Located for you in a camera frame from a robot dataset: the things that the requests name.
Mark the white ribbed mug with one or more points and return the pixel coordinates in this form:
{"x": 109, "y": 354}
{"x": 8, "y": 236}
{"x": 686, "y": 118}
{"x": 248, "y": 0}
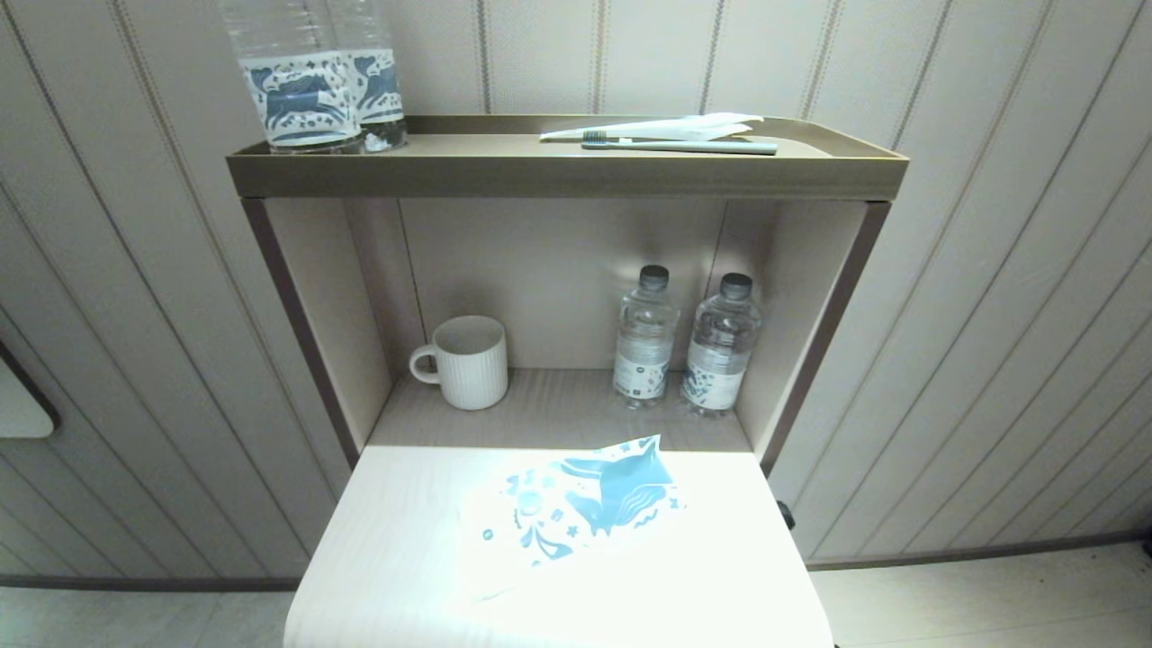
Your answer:
{"x": 472, "y": 369}

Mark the white paper wrapper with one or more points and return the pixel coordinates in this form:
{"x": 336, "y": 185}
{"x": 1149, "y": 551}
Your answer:
{"x": 693, "y": 128}

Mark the grey-green toothbrush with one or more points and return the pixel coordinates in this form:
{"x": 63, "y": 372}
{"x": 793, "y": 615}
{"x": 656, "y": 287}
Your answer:
{"x": 684, "y": 147}

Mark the small clear water bottle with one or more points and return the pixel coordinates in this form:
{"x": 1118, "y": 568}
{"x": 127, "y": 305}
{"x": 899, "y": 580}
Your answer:
{"x": 720, "y": 351}
{"x": 643, "y": 342}

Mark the black cabinet caster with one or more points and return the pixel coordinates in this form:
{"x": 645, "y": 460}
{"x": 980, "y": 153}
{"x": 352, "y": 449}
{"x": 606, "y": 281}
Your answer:
{"x": 787, "y": 515}

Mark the large blue-label water bottle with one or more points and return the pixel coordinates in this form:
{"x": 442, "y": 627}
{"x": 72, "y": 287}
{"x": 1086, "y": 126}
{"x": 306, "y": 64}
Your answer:
{"x": 382, "y": 90}
{"x": 297, "y": 99}

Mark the white brown-edged wall panel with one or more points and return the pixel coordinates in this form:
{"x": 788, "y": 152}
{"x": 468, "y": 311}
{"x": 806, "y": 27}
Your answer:
{"x": 18, "y": 405}

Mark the white blue patterned pouch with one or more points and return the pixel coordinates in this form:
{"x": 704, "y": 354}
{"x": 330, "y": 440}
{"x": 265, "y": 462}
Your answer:
{"x": 576, "y": 513}

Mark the beige wooden shelf cabinet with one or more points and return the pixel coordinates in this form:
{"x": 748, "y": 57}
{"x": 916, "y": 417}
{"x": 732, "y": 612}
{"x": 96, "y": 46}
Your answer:
{"x": 576, "y": 576}

